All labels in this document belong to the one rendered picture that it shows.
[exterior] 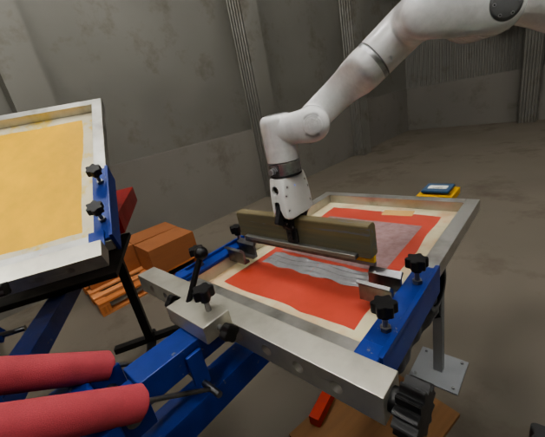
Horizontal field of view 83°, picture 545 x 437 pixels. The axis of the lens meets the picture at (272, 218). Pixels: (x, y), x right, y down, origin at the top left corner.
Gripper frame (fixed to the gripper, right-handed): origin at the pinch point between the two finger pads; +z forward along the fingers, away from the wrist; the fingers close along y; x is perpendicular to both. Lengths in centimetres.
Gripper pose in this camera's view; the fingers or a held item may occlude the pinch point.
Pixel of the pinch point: (297, 231)
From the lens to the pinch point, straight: 77.9
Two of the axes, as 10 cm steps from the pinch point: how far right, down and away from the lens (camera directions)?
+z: 2.0, 9.2, 3.4
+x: -7.3, -0.9, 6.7
